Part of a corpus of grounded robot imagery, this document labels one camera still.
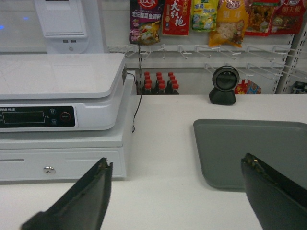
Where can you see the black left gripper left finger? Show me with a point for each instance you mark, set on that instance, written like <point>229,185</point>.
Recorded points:
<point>82,207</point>

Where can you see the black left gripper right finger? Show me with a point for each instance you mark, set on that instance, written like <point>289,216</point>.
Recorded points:
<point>278,202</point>

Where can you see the grey rectangular serving tray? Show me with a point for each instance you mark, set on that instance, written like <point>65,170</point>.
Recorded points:
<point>222,143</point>

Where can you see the white checkout table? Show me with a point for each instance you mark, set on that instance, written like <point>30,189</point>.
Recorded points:
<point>165,189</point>

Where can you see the white cash drawer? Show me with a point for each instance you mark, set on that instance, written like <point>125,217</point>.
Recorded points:
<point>33,157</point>

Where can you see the white cash register scale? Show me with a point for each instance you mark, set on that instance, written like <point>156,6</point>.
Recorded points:
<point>60,92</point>

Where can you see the black barcode scanner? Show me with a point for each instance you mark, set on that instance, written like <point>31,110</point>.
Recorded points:
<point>225,79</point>

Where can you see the white peg hook rack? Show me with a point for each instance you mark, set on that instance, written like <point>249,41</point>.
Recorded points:
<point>268,61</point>

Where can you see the white customer display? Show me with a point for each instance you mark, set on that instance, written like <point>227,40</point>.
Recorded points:
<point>72,26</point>

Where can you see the red chili packet right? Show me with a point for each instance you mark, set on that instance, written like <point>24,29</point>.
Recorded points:
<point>287,18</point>

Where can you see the red spicy snack packet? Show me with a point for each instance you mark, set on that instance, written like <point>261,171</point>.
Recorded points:
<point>260,16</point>

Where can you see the purple fish seasoning packet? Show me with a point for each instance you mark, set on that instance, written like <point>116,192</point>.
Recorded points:
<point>145,21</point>

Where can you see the green yellow snack packet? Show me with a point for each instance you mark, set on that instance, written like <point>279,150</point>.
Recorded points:
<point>204,14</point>

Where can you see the red seasoning packet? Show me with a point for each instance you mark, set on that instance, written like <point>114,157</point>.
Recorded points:
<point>176,17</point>

